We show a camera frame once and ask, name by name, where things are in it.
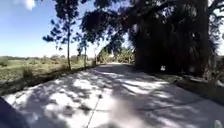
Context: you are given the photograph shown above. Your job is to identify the distant trees and bushes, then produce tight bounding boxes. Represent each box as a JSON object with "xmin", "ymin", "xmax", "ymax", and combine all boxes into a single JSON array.
[{"xmin": 96, "ymin": 46, "xmax": 136, "ymax": 65}]

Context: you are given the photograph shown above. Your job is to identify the slender tall tree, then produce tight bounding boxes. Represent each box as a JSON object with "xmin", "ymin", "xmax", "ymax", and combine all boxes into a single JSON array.
[
  {"xmin": 75, "ymin": 36, "xmax": 93, "ymax": 69},
  {"xmin": 42, "ymin": 0, "xmax": 83, "ymax": 71}
]

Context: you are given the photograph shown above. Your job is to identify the pale concrete road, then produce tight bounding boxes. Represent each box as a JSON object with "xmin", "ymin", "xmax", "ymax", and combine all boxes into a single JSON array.
[{"xmin": 1, "ymin": 63, "xmax": 224, "ymax": 128}]

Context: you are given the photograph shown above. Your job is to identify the large dark tree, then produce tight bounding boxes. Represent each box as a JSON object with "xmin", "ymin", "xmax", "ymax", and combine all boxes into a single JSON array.
[{"xmin": 79, "ymin": 0, "xmax": 224, "ymax": 79}]

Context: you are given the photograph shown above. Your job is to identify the green grass field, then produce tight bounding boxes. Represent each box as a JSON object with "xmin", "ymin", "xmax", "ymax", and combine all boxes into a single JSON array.
[{"xmin": 0, "ymin": 57, "xmax": 96, "ymax": 96}]

